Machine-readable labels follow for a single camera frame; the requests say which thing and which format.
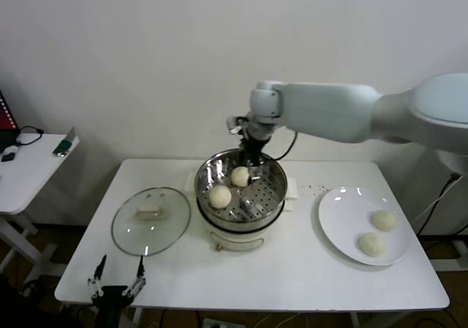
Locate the white steamed baozi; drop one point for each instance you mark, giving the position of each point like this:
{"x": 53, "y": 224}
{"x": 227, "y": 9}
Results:
{"x": 239, "y": 177}
{"x": 220, "y": 197}
{"x": 384, "y": 221}
{"x": 371, "y": 244}

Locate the white oval plate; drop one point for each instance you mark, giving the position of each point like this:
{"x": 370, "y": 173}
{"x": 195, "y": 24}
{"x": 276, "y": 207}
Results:
{"x": 340, "y": 218}

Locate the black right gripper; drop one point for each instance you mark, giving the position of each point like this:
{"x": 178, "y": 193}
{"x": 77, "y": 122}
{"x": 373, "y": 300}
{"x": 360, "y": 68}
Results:
{"x": 253, "y": 150}

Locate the green and silver small packet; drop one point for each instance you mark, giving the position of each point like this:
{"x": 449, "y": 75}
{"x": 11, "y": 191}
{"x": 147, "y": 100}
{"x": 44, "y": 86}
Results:
{"x": 65, "y": 145}

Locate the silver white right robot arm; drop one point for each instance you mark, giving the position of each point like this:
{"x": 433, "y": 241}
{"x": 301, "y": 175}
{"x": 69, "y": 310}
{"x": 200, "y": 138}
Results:
{"x": 329, "y": 112}

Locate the white furniture base frame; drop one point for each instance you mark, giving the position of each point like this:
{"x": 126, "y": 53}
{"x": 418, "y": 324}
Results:
{"x": 449, "y": 264}

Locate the white side table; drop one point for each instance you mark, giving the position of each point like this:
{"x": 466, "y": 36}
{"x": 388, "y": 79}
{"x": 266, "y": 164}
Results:
{"x": 29, "y": 182}

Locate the white electric cooker base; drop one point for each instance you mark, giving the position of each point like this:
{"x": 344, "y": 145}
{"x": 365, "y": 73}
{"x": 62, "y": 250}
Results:
{"x": 234, "y": 239}

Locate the small black desk object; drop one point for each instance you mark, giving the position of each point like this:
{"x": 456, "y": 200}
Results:
{"x": 8, "y": 156}

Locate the perforated steel steamer basket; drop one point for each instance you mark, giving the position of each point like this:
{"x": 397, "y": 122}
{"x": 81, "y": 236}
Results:
{"x": 263, "y": 196}

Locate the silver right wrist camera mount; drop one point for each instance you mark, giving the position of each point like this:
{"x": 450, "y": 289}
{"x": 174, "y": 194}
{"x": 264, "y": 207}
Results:
{"x": 235, "y": 123}

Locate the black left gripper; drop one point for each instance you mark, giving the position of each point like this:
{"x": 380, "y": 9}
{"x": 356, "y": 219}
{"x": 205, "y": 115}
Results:
{"x": 111, "y": 298}

